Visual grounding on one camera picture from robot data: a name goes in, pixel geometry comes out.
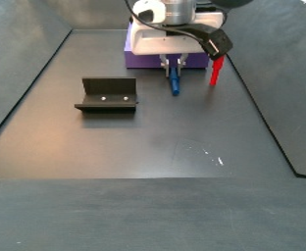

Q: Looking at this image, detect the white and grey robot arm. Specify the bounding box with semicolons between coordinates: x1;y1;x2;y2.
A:
124;0;252;75

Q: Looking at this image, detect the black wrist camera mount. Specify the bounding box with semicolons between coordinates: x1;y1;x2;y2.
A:
165;24;232;61

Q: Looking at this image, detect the purple base block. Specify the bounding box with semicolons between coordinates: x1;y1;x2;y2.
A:
124;25;209;69

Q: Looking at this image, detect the red stepped peg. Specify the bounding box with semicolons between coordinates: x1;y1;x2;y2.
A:
209;56;224;85

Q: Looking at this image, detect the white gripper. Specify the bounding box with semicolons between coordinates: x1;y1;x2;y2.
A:
129;11;224;78

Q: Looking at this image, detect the blue stepped peg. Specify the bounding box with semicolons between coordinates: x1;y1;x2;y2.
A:
168;68;180;96

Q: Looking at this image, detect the black camera cable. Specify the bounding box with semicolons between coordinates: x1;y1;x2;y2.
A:
122;0;217;50

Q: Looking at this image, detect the black angle bracket fixture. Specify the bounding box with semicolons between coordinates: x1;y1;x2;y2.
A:
74;76;137;112

